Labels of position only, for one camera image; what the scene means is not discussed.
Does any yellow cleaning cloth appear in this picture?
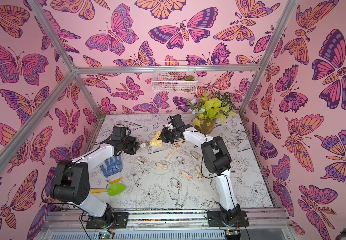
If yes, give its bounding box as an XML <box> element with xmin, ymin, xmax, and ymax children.
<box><xmin>150</xmin><ymin>132</ymin><xmax>163</xmax><ymax>147</ymax></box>

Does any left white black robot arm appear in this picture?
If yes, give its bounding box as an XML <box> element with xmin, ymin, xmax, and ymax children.
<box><xmin>50</xmin><ymin>125</ymin><xmax>140</xmax><ymax>229</ymax></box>

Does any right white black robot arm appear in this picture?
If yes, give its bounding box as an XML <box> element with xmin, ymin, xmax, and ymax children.
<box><xmin>159</xmin><ymin>114</ymin><xmax>249</xmax><ymax>227</ymax></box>

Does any potted green leafy plant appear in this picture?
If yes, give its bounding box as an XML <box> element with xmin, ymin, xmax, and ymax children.
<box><xmin>189</xmin><ymin>91</ymin><xmax>237</xmax><ymax>135</ymax></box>

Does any green yellow toy shovel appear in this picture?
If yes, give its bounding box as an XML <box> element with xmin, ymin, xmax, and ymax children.
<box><xmin>90</xmin><ymin>178</ymin><xmax>127</xmax><ymax>197</ymax></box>

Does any pink strap round watch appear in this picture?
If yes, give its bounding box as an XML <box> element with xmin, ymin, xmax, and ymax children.
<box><xmin>176</xmin><ymin>156</ymin><xmax>186</xmax><ymax>165</ymax></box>

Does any white strap watch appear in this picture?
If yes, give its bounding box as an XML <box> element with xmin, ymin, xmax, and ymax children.
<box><xmin>190</xmin><ymin>151</ymin><xmax>201</xmax><ymax>161</ymax></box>

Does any white wire basket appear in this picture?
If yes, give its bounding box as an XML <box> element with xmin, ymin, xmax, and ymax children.
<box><xmin>151</xmin><ymin>60</ymin><xmax>198</xmax><ymax>94</ymax></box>

